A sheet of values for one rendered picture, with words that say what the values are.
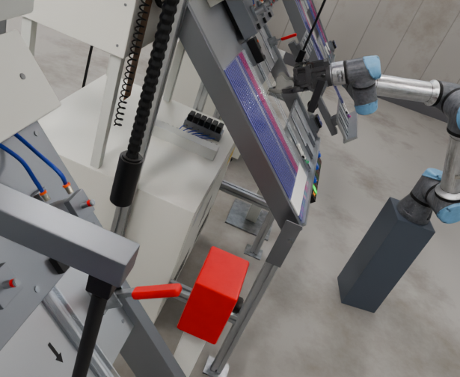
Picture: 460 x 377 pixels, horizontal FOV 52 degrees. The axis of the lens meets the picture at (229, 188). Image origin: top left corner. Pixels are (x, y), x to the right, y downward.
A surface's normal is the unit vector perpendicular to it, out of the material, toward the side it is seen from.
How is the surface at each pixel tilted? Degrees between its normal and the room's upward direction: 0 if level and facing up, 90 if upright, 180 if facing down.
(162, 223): 90
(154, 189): 0
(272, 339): 0
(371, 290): 90
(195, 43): 90
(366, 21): 90
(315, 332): 0
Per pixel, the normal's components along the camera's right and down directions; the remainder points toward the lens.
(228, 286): 0.32, -0.78
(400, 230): -0.08, 0.54
